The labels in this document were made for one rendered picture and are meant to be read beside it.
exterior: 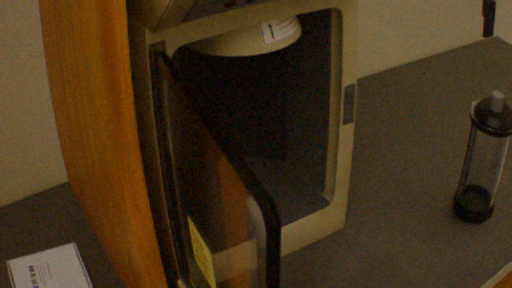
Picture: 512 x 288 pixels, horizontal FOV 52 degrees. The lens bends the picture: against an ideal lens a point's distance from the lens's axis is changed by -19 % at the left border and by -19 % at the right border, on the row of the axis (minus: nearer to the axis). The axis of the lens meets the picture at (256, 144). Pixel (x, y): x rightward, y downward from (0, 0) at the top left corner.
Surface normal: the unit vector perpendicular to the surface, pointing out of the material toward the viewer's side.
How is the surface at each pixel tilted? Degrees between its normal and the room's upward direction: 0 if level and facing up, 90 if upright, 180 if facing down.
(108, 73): 90
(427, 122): 0
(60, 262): 0
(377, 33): 90
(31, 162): 90
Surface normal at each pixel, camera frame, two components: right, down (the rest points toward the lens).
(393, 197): -0.02, -0.81
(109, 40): 0.52, 0.49
